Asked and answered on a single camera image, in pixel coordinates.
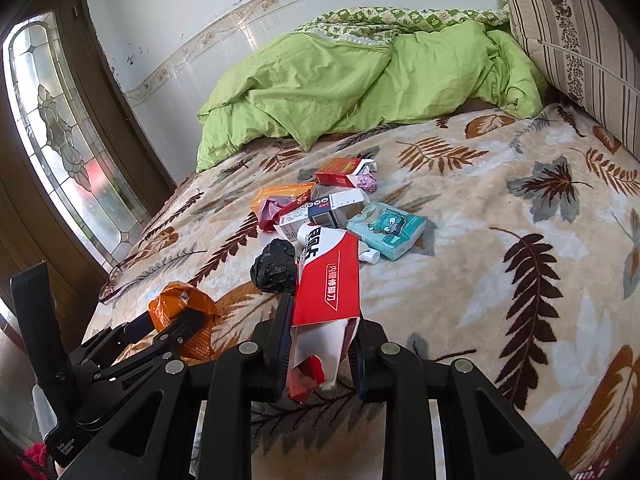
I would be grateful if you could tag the white and red medicine box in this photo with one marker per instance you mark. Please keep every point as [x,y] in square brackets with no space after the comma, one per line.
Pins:
[292,221]

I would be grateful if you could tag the white tube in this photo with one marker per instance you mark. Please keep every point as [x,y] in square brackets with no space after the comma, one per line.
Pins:
[370,255]

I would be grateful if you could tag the red and white paper box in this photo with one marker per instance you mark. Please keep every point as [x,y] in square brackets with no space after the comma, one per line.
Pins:
[325,285]

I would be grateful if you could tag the grey medicine box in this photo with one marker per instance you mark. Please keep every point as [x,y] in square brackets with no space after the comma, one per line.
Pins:
[335,210]

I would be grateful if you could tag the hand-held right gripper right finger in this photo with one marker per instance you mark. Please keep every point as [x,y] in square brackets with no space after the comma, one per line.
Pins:
[359,367]

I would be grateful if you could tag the leaf print blanket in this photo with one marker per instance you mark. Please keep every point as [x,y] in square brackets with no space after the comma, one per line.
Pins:
[500,285]

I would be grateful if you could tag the green quilt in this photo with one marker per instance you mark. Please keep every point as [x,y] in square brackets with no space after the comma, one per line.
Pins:
[325,75]

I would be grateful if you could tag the purple wrapper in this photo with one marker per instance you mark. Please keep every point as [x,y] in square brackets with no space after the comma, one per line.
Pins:
[366,182]

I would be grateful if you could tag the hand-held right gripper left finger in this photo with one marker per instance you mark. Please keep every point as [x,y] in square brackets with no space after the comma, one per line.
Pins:
[279,350]

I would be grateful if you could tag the striped floral cushion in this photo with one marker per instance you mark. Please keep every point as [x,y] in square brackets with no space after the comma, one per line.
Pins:
[575,45]

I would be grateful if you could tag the teal tissue pack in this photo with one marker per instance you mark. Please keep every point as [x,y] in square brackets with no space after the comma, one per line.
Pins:
[387,227]

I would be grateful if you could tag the orange snack packet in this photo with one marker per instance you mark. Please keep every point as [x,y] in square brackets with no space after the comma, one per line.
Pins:
[175,305]

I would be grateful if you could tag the wooden stained glass door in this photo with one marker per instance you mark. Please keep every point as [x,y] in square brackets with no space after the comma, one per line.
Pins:
[125,110]

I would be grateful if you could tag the red cigarette box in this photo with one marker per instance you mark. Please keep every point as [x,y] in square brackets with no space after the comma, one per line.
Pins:
[340,170]

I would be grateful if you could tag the pink and red plastic bag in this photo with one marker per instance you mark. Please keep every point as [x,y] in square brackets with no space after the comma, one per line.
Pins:
[270,210]

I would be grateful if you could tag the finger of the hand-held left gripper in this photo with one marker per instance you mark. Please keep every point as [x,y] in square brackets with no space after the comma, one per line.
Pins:
[137,329]
[185,327]

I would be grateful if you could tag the orange medicine box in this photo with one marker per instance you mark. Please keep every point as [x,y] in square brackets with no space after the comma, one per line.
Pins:
[280,192]

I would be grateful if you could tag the black crumpled plastic bag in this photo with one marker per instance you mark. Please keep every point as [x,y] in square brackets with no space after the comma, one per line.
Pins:
[272,270]

